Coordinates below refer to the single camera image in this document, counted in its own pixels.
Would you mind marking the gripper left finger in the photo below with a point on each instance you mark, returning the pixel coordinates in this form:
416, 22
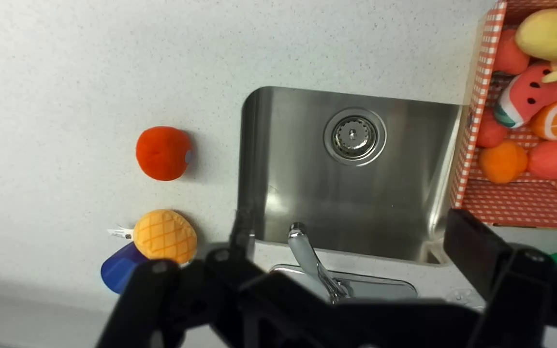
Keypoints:
172, 290

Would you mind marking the red plush fruit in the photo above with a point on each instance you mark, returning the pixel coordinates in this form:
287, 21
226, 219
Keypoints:
551, 160
490, 130
508, 53

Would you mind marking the orange plush fruit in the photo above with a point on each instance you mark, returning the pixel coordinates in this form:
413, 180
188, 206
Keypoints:
502, 162

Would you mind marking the red white checkered basket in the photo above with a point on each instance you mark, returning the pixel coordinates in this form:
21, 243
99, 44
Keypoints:
515, 203

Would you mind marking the yellow plush toy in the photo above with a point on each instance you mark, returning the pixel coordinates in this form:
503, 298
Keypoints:
549, 34

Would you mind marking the plush watermelon slice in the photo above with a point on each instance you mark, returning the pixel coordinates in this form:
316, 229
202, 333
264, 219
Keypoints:
525, 96

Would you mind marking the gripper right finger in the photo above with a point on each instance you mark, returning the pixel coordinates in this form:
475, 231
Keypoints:
525, 280

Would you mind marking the metal sink drain strainer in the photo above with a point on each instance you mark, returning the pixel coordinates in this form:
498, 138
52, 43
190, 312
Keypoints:
354, 136

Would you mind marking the plush pineapple with blue leaves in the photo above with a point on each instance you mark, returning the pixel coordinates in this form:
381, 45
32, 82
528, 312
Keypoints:
165, 237

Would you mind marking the chrome tap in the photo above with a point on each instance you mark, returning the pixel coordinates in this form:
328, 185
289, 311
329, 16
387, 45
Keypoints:
307, 256

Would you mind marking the red-orange plush ball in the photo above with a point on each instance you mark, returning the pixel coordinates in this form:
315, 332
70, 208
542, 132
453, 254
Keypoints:
162, 153

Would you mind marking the stainless steel sink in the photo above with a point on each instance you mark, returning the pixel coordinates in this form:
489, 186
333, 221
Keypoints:
307, 193

